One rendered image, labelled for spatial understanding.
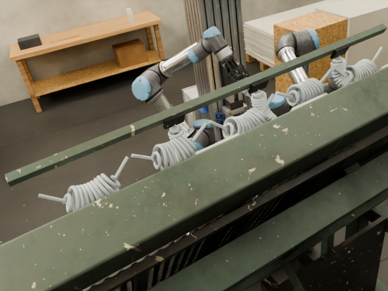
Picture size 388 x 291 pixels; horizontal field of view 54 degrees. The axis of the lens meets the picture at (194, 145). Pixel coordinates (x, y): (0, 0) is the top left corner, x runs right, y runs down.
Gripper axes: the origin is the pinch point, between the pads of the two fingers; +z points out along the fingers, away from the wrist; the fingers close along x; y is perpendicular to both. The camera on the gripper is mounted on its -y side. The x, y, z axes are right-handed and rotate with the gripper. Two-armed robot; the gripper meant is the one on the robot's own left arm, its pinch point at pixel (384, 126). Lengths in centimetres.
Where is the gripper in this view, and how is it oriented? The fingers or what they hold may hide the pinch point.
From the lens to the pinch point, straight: 180.6
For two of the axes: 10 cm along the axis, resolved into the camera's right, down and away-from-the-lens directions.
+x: -4.1, 6.1, 6.8
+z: 5.1, 7.7, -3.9
